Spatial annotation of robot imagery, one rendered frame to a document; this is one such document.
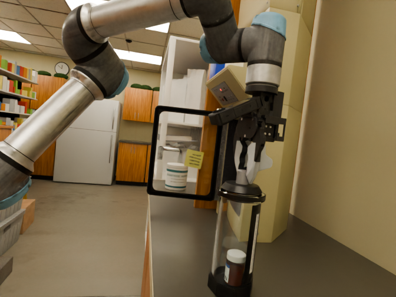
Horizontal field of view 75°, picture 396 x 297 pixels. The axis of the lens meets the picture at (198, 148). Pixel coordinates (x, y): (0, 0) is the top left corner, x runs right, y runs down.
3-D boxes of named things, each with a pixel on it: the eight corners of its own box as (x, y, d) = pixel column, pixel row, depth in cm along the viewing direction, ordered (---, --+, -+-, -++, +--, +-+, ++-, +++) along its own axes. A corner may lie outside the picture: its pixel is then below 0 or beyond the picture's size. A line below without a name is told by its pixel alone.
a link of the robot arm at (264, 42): (255, 27, 63) (291, 23, 58) (250, 73, 63) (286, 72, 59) (244, 12, 56) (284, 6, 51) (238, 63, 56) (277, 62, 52)
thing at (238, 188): (270, 204, 56) (273, 174, 56) (234, 205, 52) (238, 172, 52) (244, 194, 64) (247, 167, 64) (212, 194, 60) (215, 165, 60)
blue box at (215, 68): (231, 84, 112) (233, 63, 111) (239, 80, 102) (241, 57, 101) (208, 81, 110) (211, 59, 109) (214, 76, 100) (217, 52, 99)
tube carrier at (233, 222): (264, 293, 57) (276, 197, 56) (222, 302, 52) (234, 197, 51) (236, 267, 66) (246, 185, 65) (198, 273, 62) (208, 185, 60)
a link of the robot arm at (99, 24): (56, 2, 71) (226, -57, 50) (83, 38, 79) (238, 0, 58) (31, 25, 65) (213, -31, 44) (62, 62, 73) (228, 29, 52)
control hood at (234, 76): (227, 108, 115) (230, 86, 115) (258, 101, 84) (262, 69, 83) (202, 105, 113) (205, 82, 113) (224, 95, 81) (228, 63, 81)
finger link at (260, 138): (265, 162, 53) (266, 119, 54) (258, 161, 53) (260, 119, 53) (250, 161, 58) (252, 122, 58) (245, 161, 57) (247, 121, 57)
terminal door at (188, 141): (214, 201, 116) (224, 112, 114) (145, 194, 115) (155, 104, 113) (214, 201, 117) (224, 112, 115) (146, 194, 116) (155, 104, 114)
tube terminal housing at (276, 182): (266, 214, 123) (287, 50, 119) (307, 244, 91) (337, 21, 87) (215, 211, 118) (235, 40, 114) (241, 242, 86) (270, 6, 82)
